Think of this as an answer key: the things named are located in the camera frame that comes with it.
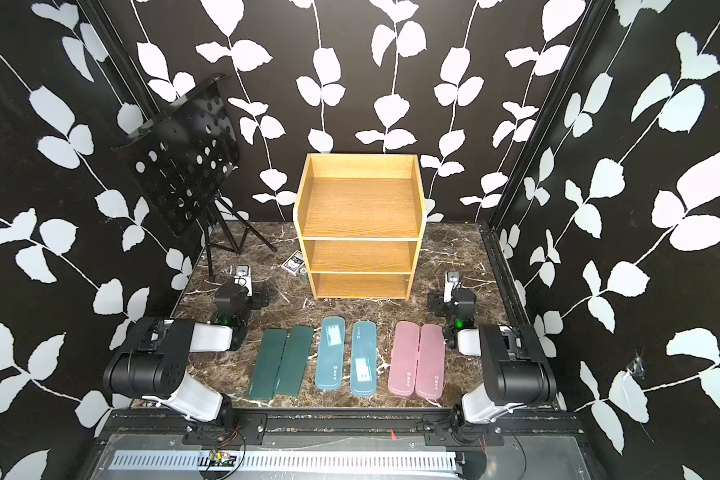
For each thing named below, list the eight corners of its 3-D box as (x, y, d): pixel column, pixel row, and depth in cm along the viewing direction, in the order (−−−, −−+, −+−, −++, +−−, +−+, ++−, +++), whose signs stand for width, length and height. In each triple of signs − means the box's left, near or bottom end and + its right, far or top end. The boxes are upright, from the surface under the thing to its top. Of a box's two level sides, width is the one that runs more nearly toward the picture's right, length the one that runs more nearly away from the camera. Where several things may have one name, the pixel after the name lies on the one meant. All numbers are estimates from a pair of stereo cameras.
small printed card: (283, 271, 108) (281, 266, 106) (295, 253, 113) (294, 249, 111) (295, 275, 107) (294, 271, 105) (307, 257, 112) (306, 253, 110)
